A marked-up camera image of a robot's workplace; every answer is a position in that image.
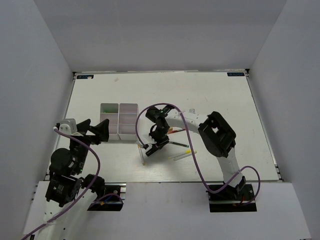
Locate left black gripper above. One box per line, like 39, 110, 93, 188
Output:
71, 118, 110, 173

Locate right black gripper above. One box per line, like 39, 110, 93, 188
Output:
147, 125, 171, 150

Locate pink black highlighter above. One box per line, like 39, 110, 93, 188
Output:
145, 145, 159, 157

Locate white marker orange caps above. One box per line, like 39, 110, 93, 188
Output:
137, 144, 146, 166

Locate white marker pale cap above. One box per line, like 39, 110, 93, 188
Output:
173, 151, 193, 161

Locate white marker yellow cap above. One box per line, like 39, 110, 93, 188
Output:
168, 149, 191, 160

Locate green black highlighter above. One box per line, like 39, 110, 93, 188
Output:
102, 107, 118, 113

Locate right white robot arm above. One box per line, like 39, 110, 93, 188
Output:
142, 105, 246, 200

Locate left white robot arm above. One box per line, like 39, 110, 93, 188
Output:
23, 118, 110, 240

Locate green ink gel pen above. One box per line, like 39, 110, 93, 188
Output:
169, 141, 190, 148

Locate red ink gel pen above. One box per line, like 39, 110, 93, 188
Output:
167, 128, 185, 135

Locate left white organizer bin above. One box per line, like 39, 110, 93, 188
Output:
99, 103, 120, 141

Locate white organizer bin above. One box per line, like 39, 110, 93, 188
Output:
99, 103, 120, 141
118, 103, 139, 142

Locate right white organizer bin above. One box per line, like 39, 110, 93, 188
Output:
118, 103, 139, 142

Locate left blue table label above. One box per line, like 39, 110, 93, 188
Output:
76, 74, 94, 80

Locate blue table label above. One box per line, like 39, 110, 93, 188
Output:
227, 72, 245, 77
76, 74, 94, 80

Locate right blue table label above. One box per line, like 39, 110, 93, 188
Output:
227, 72, 245, 77

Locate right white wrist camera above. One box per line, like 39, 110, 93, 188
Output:
137, 134, 155, 149

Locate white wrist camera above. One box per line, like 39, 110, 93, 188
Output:
56, 118, 78, 136
137, 134, 155, 149

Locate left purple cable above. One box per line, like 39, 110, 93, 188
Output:
21, 127, 121, 240

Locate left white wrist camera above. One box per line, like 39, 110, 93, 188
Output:
56, 118, 78, 136

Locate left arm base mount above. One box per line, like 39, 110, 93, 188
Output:
87, 182, 127, 212

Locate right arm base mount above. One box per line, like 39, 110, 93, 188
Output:
206, 184, 257, 213

